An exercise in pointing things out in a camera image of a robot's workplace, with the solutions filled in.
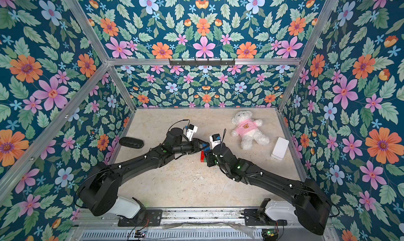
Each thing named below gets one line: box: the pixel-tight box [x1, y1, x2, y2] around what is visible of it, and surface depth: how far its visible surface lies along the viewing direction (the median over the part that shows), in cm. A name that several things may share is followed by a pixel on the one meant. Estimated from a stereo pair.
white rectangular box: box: [270, 136, 290, 161], surface depth 95 cm
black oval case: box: [118, 136, 145, 149], surface depth 99 cm
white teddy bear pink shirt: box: [230, 109, 270, 150], surface depth 100 cm
